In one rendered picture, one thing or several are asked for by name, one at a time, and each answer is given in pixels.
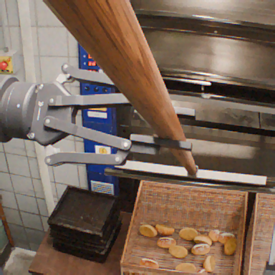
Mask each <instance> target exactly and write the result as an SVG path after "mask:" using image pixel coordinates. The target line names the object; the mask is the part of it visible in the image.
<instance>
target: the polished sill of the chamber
mask: <svg viewBox="0 0 275 275"><path fill-rule="evenodd" d="M178 120H179V123H180V126H181V128H182V130H183V132H184V133H190V134H196V135H212V136H218V137H223V138H233V139H238V140H247V141H254V142H258V143H271V144H275V130H265V129H260V128H254V127H245V126H240V125H229V124H223V123H217V122H207V121H201V120H187V119H180V118H178ZM131 126H133V127H144V128H150V126H149V125H148V123H147V122H146V121H145V120H144V118H143V117H142V116H141V115H140V114H138V113H134V114H133V115H132V118H131ZM150 129H151V128H150Z"/></svg>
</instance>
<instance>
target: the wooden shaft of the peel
mask: <svg viewBox="0 0 275 275"><path fill-rule="evenodd" d="M42 1H43V2H44V4H46V6H47V7H48V8H49V9H50V11H51V12H52V13H53V14H54V15H55V16H56V17H57V18H58V20H59V21H60V22H61V23H62V25H64V27H65V28H66V29H67V31H68V32H70V34H71V35H72V36H73V37H74V38H75V39H76V40H77V42H79V45H81V46H82V48H83V49H84V50H85V51H86V53H88V54H89V56H90V57H91V58H92V59H93V60H94V61H95V63H96V64H98V65H99V66H98V67H99V68H100V69H102V71H103V72H104V73H105V74H106V75H107V76H108V77H109V79H110V80H111V81H112V83H113V84H114V85H115V86H116V87H117V88H118V89H119V91H120V92H121V93H122V94H123V95H124V96H125V97H126V99H127V100H128V101H130V104H131V105H132V106H133V107H134V108H135V109H136V111H137V112H138V113H139V114H140V115H141V116H142V117H143V118H144V120H145V121H146V122H147V123H148V125H149V126H150V128H151V129H152V130H153V131H154V133H156V134H157V135H158V137H159V138H165V139H171V140H179V141H185V142H187V140H186V138H185V135H184V134H183V130H182V128H181V126H180V123H179V120H178V118H177V116H176V113H175V108H174V106H173V103H172V102H171V99H170V96H169V94H168V91H167V89H166V87H165V85H164V82H163V79H162V77H161V76H160V72H159V71H158V68H157V65H156V63H155V60H154V59H153V56H152V52H151V51H150V48H149V46H148V43H147V42H146V39H145V37H144V35H143V32H142V29H141V27H140V25H139V24H138V21H137V19H136V15H135V13H134V11H133V10H132V7H131V4H130V1H129V0H42ZM168 149H169V148H168ZM169 151H171V152H172V153H173V154H174V156H175V157H176V158H177V160H178V161H179V163H180V164H182V165H183V167H184V168H185V170H186V171H187V172H188V173H190V174H191V175H194V174H195V173H196V171H197V169H196V166H195V163H194V160H193V157H192V155H191V152H190V151H187V150H174V149H169Z"/></svg>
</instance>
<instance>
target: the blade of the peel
mask: <svg viewBox="0 0 275 275"><path fill-rule="evenodd" d="M114 167H115V168H121V169H124V170H133V171H138V172H144V173H154V174H159V175H169V176H173V177H175V176H178V177H184V178H192V179H203V180H216V181H221V182H229V183H243V184H247V185H249V184H251V185H265V184H266V177H263V176H255V175H242V174H238V173H224V172H219V171H218V172H215V171H209V170H201V169H198V176H197V177H193V176H189V175H187V171H186V170H185V168H182V167H175V166H165V165H156V164H149V163H140V162H135V161H129V160H127V163H126V164H125V165H124V166H114Z"/></svg>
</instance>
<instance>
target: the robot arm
mask: <svg viewBox="0 0 275 275"><path fill-rule="evenodd" d="M61 69H62V72H61V73H60V74H59V76H58V78H57V79H56V80H52V81H50V82H47V83H44V84H41V83H36V82H35V83H31V82H20V81H19V79H18V78H17V77H15V76H14V75H12V74H10V75H7V74H0V142H2V143H8V142H9V141H10V140H11V139H12V138H19V139H23V140H31V141H35V142H37V143H38V144H40V145H42V146H44V151H45V153H46V158H45V159H44V160H45V164H46V165H48V166H52V167H57V166H59V165H62V164H67V163H77V164H93V165H107V166H124V165H125V164H126V163H127V159H128V158H129V155H130V154H131V153H143V154H148V155H159V154H160V151H161V148H169V149H174V150H187V151H192V148H193V145H192V143H190V142H185V141H179V140H171V139H165V138H161V137H151V136H147V135H137V134H132V133H131V135H130V140H126V139H124V138H121V137H116V136H114V135H110V134H104V133H101V132H98V131H95V130H91V129H88V128H85V127H82V126H79V125H76V116H77V113H78V110H86V109H92V108H107V107H132V105H131V104H130V101H128V100H127V99H126V97H125V96H124V95H123V94H122V93H115V94H107V95H72V94H71V92H70V91H68V90H67V88H66V87H64V86H63V85H64V84H65V83H70V84H72V83H74V81H75V80H76V81H78V82H82V83H85V84H91V85H97V86H101V87H109V88H113V89H117V90H118V88H117V87H116V86H115V85H114V84H113V83H112V81H111V80H110V79H109V77H108V76H107V75H106V74H103V73H99V72H93V71H91V72H90V71H87V70H83V69H77V68H76V67H73V66H72V65H71V64H68V63H66V62H65V63H64V64H62V66H61ZM174 108H175V113H176V116H177V118H180V119H187V120H196V110H192V109H187V108H184V107H174ZM68 135H74V136H76V137H79V138H83V139H86V140H90V141H92V142H96V143H99V144H102V145H106V146H109V147H112V148H115V149H118V151H117V152H116V154H107V153H75V152H62V150H61V149H60V148H54V146H53V145H55V143H58V142H59V141H60V140H62V139H64V138H65V137H67V136H68Z"/></svg>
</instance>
